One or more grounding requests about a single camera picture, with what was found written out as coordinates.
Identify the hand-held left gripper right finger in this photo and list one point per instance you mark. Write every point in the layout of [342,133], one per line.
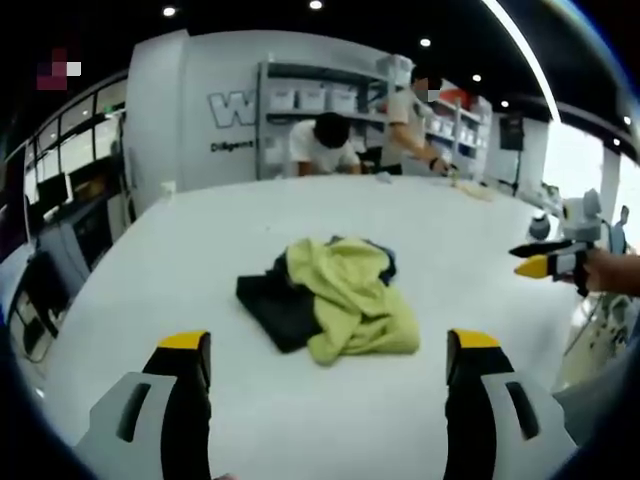
[480,400]

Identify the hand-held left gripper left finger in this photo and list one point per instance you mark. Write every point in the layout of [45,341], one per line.
[165,400]

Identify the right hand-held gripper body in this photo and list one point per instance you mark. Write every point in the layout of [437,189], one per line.
[584,220]

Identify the black garment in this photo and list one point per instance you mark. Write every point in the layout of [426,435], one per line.
[280,310]

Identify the light green garment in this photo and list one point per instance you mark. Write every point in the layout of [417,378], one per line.
[345,305]

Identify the person's right hand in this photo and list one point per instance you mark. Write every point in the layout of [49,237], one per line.
[617,270]

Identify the grey round device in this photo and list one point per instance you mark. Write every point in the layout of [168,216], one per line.
[540,227]

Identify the beige cloth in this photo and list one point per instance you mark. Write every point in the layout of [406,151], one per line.
[475,190]

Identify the black sign on stand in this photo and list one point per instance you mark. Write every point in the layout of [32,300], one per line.
[511,132]

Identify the white shelving unit with bins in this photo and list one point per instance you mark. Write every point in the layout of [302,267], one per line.
[465,127]

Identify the dark office chair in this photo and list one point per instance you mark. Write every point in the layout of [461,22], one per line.
[42,305]

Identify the long ceiling light strip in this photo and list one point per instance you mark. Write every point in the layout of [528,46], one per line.
[530,60]

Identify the grey equipment cabinet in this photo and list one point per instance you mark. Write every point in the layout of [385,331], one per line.
[75,235]

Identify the small white box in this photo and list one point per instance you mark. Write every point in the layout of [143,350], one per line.
[168,190]

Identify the black computer monitor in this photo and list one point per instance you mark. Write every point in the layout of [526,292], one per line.
[87,177]
[52,190]

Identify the row of white storage bins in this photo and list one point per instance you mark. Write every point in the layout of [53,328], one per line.
[320,97]

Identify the grey metal shelving unit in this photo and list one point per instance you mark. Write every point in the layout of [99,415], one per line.
[261,125]

